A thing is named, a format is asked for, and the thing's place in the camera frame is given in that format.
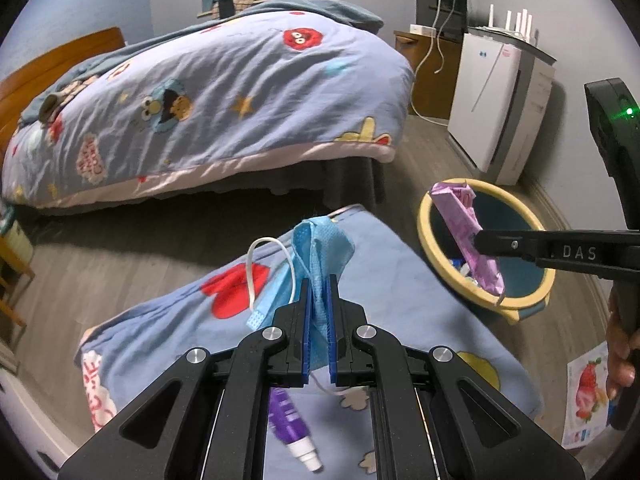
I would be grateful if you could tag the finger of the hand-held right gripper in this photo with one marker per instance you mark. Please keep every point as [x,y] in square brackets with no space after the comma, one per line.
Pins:
[505,244]

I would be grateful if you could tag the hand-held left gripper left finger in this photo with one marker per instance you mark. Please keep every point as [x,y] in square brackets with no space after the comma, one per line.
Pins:
[305,330]

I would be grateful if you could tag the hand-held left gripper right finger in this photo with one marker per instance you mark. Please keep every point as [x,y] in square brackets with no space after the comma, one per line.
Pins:
[332,330]

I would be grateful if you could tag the yellow rimmed teal trash bin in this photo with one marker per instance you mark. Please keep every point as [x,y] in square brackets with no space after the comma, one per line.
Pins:
[515,210]

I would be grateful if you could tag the purple snack packet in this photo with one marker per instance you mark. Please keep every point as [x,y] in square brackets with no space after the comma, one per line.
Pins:
[460,220]

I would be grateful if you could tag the blue face mask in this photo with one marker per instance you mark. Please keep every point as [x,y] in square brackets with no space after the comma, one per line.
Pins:
[320,250]

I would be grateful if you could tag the person's right hand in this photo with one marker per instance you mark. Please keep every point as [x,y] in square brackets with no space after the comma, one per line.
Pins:
[620,360]

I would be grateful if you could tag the blue printed blanket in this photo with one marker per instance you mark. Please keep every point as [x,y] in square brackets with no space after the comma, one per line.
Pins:
[415,320]

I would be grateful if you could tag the purple tube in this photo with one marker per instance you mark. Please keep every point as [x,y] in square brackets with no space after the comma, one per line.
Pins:
[285,415]

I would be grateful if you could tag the white air purifier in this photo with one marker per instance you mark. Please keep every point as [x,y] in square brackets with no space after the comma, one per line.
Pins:
[490,100]

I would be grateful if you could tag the dark bed base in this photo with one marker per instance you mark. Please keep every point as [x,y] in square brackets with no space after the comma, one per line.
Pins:
[300,180]

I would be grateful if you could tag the strawberry picture flyer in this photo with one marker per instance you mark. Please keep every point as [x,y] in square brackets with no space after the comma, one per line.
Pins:
[587,390]

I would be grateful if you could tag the white router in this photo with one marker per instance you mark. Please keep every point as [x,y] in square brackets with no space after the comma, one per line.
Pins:
[505,30]

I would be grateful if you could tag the wooden cabinet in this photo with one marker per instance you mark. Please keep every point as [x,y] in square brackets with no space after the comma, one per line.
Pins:
[435,85]

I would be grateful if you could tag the small white box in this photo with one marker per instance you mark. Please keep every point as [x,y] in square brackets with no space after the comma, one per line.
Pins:
[422,29]

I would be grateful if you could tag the black television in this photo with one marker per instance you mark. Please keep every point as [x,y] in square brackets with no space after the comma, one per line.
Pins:
[440,0]

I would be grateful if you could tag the bed with cartoon duvet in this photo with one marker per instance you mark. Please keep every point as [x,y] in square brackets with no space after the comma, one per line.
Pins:
[225,90]

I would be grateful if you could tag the white low cabinet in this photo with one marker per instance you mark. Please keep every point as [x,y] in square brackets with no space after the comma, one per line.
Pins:
[30,410]

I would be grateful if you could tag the grey blue blanket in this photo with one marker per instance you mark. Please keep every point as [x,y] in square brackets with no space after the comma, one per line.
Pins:
[325,10]

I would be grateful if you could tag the wooden chair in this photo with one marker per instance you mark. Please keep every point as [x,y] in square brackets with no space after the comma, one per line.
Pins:
[10,280]

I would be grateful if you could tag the white green storage box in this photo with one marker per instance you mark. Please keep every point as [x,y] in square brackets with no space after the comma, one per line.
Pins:
[17,240]

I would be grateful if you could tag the wooden headboard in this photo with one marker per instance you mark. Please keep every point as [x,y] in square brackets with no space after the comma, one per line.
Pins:
[50,60]

